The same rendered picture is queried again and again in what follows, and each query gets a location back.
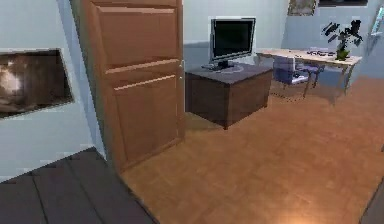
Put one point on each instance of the dark brown television cabinet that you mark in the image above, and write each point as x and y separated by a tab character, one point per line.
230	91

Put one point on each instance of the brown wooden room door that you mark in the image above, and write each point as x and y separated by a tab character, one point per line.
140	83

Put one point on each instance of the black flat television set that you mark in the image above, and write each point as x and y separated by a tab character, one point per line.
232	39

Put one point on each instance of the blue desk chair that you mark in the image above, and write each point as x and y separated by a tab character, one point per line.
289	70

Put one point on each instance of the pale wooden desk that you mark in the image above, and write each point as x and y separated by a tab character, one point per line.
311	57

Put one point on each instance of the dark flat keyboard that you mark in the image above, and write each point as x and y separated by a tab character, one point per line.
320	52

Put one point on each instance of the dark house plant green pot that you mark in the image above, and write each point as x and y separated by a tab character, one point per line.
345	40

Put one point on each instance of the grey framed wall picture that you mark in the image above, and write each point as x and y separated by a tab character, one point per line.
301	6

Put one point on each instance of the dark framed wall picture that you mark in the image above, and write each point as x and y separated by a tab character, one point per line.
31	81

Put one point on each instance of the black framed wall picture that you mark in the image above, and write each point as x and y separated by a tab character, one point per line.
342	2

